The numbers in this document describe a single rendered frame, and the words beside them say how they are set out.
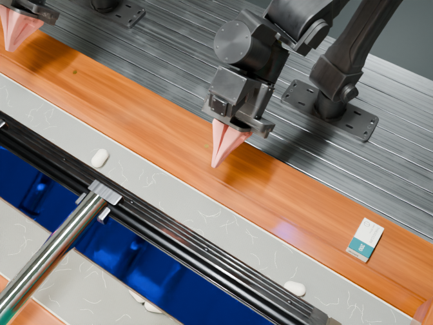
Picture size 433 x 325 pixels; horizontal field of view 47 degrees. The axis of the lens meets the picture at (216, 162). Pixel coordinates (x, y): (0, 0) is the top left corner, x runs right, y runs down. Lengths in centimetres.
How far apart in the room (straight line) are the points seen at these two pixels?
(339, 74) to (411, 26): 142
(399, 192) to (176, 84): 51
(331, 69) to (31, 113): 57
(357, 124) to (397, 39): 123
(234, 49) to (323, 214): 33
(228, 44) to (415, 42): 167
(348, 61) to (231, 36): 32
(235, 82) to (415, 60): 161
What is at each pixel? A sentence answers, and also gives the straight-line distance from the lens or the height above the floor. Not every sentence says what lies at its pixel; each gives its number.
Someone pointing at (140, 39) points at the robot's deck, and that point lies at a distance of 121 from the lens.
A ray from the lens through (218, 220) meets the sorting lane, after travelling 85.
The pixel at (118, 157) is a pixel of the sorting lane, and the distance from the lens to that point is 93.
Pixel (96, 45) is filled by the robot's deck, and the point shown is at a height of 67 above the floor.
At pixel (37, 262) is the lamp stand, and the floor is 112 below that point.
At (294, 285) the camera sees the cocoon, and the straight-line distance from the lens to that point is 80.
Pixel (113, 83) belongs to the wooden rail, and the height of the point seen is 76.
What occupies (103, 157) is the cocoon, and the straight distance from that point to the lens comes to 91.
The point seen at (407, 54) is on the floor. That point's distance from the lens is 222.
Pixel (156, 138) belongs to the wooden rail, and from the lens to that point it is 91.
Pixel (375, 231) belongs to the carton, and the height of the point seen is 79.
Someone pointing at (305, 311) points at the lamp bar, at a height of 109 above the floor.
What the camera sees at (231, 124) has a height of 93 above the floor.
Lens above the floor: 152
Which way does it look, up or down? 59 degrees down
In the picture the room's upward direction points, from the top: straight up
